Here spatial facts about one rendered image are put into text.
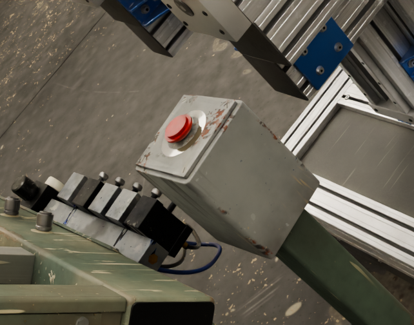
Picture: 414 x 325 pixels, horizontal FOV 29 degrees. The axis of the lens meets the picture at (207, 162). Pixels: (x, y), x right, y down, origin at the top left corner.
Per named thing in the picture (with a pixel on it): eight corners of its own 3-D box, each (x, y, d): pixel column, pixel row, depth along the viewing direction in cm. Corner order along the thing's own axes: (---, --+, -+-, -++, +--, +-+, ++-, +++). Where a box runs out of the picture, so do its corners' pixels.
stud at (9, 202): (20, 216, 131) (23, 198, 131) (6, 216, 130) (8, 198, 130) (15, 214, 133) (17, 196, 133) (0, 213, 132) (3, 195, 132)
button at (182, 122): (205, 124, 95) (194, 113, 94) (186, 151, 94) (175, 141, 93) (186, 121, 98) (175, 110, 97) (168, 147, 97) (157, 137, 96)
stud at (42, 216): (53, 233, 121) (57, 213, 121) (39, 232, 119) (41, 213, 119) (47, 229, 123) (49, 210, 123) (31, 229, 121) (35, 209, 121)
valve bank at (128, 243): (262, 253, 130) (166, 167, 117) (215, 329, 127) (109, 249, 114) (114, 200, 171) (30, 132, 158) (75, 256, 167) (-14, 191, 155)
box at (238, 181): (326, 186, 102) (240, 97, 92) (277, 265, 99) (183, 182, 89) (266, 172, 111) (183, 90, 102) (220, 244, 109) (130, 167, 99)
